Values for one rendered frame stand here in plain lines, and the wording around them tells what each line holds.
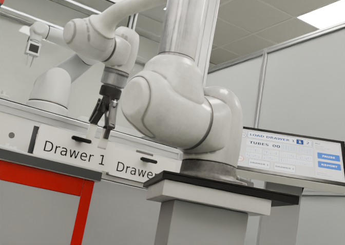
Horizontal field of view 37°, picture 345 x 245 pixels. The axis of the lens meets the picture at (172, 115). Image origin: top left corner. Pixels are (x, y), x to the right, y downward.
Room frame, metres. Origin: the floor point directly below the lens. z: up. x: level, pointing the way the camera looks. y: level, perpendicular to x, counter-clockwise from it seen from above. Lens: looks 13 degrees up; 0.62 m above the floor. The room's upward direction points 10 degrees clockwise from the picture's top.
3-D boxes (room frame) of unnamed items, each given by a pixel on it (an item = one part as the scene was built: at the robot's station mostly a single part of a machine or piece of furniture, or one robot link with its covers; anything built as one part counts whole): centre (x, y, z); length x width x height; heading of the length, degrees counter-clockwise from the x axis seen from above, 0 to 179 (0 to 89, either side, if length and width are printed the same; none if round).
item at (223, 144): (1.40, -0.12, 0.95); 0.18 x 0.16 x 0.22; 134
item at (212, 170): (1.41, -0.15, 0.81); 0.22 x 0.18 x 0.06; 97
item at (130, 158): (2.04, 0.08, 0.87); 0.29 x 0.02 x 0.11; 119
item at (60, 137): (1.83, 0.32, 0.87); 0.29 x 0.02 x 0.11; 119
